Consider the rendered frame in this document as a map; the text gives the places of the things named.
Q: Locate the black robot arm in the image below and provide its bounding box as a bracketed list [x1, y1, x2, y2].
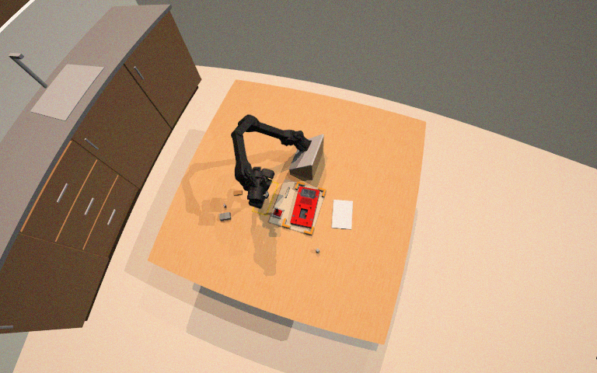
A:
[231, 114, 312, 204]

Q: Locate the white rectangular sheet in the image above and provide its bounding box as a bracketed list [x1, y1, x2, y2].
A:
[331, 200, 353, 229]

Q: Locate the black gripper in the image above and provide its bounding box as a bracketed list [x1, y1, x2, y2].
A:
[249, 168, 274, 209]

